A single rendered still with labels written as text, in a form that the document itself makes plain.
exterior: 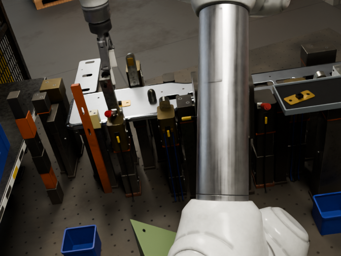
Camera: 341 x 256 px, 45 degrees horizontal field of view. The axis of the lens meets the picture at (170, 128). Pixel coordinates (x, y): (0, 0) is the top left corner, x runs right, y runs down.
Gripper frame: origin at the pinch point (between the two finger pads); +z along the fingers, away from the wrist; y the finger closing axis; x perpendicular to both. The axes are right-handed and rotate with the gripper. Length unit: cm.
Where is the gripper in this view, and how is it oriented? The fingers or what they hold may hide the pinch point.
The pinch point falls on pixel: (111, 72)
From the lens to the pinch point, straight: 152.0
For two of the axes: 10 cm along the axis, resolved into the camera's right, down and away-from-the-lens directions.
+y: -0.6, -6.0, 7.9
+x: -9.9, 1.4, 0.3
